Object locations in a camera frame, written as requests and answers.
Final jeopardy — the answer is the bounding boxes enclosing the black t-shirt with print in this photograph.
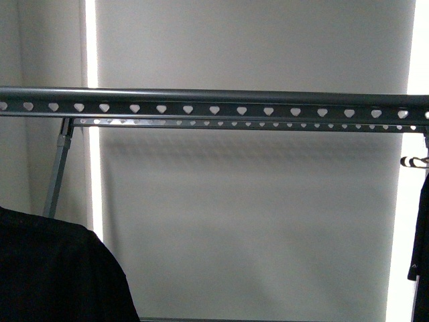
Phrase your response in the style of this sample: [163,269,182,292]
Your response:
[1,209,139,321]

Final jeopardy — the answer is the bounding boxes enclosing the striped clothes hanger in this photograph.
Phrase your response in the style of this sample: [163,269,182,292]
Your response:
[400,156,429,169]

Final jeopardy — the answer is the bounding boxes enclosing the grey rack support leg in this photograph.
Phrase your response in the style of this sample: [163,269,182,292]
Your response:
[43,118,74,218]

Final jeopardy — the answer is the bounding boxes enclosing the black hanging t-shirt on rack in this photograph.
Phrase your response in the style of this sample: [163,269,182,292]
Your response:
[407,164,429,282]

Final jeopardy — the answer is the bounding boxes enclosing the grey perforated front rack rail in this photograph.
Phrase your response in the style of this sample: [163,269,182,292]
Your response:
[1,87,428,127]

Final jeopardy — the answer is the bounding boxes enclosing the grey perforated rack rail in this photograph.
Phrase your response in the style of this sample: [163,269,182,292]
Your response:
[1,87,428,127]
[72,118,428,135]

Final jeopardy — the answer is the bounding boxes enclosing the grey perforated rear rack rail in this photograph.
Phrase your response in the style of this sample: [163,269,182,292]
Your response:
[72,118,428,135]

